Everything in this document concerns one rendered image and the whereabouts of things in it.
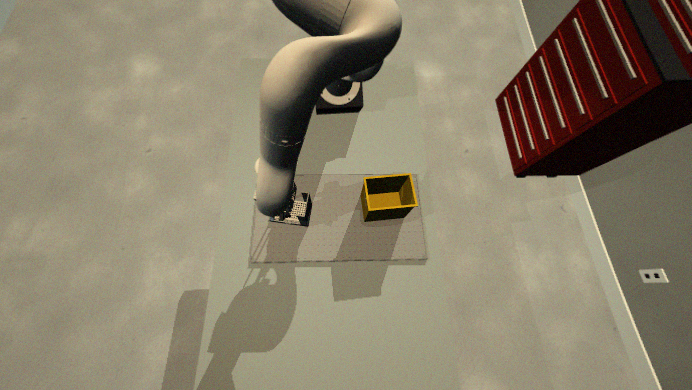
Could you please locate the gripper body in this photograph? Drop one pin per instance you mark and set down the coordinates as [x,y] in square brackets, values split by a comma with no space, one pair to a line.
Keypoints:
[291,201]

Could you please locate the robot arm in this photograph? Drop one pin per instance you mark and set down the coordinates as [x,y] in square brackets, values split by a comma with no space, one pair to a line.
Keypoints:
[305,68]

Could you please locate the yellow plastics bin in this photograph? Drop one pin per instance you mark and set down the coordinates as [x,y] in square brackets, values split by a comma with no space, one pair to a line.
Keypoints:
[387,193]

